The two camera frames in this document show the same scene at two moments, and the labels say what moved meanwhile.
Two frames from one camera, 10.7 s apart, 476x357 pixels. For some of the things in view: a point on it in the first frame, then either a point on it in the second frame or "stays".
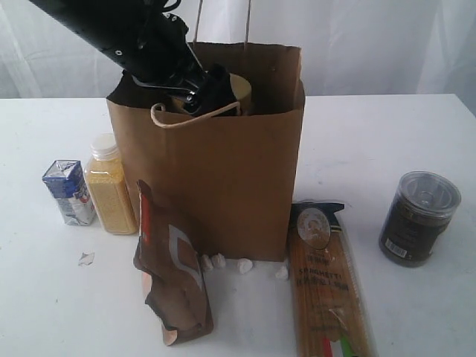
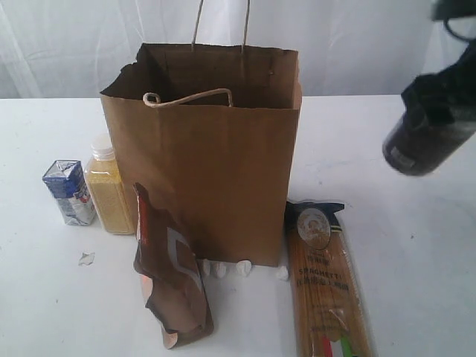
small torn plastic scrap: x=86 y=259 stays
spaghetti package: x=329 y=312 stays
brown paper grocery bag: x=230 y=179 stays
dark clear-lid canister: x=422 y=206 -> x=415 y=146
